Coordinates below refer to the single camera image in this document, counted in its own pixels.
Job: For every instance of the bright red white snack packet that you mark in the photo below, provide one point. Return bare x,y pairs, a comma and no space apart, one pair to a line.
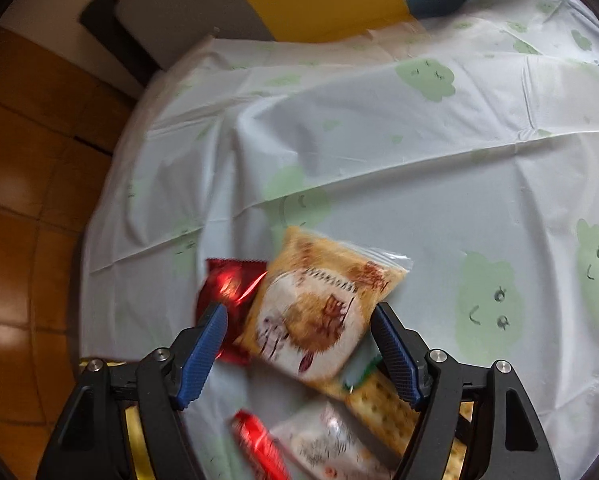
257,442

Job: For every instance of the cracker packet with green end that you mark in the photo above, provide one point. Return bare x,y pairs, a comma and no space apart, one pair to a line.
379,405

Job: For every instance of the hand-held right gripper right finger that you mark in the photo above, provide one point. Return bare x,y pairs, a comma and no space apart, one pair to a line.
397,355

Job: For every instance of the white tablecloth with green print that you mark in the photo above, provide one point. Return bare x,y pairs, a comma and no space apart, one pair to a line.
379,160

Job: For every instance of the tan snack packet clear edge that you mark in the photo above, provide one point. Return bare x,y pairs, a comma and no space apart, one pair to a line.
319,310

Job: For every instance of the shiny dark red snack packet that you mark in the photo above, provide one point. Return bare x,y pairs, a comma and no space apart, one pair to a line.
229,280

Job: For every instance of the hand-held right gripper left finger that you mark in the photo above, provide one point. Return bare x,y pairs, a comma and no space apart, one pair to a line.
202,355

